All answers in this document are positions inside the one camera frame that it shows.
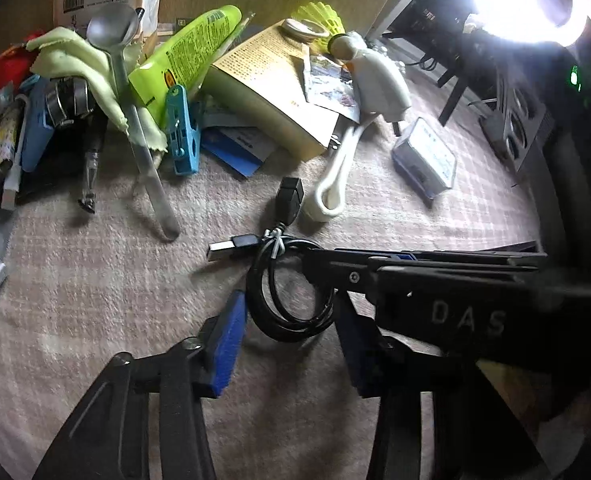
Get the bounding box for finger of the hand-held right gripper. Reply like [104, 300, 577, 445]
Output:
[300, 252, 382, 307]
[333, 248, 549, 269]

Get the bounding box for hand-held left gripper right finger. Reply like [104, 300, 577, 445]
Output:
[335, 291, 551, 480]

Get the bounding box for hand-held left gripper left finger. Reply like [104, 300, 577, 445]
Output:
[33, 290, 249, 480]

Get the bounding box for black usb cable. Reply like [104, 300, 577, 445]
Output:
[207, 177, 336, 343]

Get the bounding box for clear plastic box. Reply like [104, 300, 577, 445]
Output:
[391, 117, 457, 201]

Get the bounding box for black perforated stand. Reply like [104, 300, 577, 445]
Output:
[480, 85, 556, 173]

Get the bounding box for black chair leg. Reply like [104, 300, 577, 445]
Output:
[438, 80, 469, 126]

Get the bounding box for blue paper packet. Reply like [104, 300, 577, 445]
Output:
[200, 127, 276, 178]

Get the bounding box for printed snack sachet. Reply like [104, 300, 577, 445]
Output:
[303, 55, 361, 123]

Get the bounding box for blue clothes clip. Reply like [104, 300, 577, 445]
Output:
[166, 85, 204, 176]

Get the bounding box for beige cardboard box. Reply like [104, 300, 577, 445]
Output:
[203, 20, 341, 161]

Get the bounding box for clear ballpoint pen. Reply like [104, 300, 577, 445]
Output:
[78, 120, 109, 213]

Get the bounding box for white ear hook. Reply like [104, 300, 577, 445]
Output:
[282, 19, 329, 43]

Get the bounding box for yellow green shuttlecock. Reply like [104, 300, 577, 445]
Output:
[295, 1, 363, 58]

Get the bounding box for green tube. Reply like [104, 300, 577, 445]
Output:
[128, 5, 244, 106]

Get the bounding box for light green cloth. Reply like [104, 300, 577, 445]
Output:
[26, 27, 169, 153]

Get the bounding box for metal spoon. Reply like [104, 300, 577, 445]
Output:
[86, 2, 181, 241]

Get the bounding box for red packet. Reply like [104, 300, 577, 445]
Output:
[0, 35, 44, 106]

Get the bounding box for white adapter cable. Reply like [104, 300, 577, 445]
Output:
[309, 110, 376, 223]

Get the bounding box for shiny metal ring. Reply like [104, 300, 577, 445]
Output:
[43, 76, 94, 126]

